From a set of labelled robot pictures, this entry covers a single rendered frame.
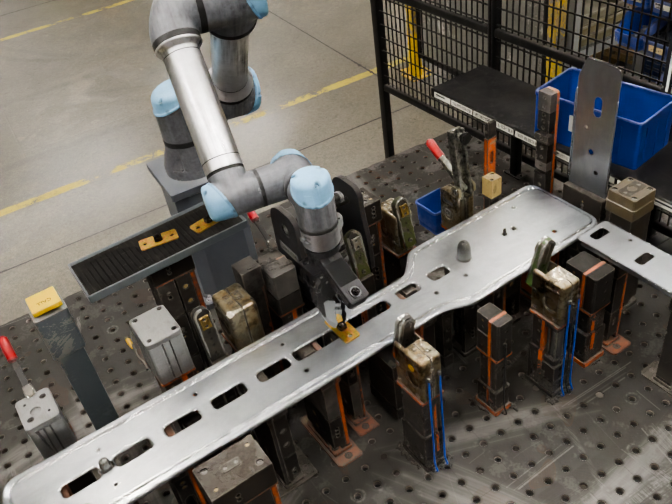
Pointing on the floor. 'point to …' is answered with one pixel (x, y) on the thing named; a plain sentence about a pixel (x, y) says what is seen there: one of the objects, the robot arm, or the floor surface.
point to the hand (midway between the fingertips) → (341, 321)
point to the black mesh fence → (656, 235)
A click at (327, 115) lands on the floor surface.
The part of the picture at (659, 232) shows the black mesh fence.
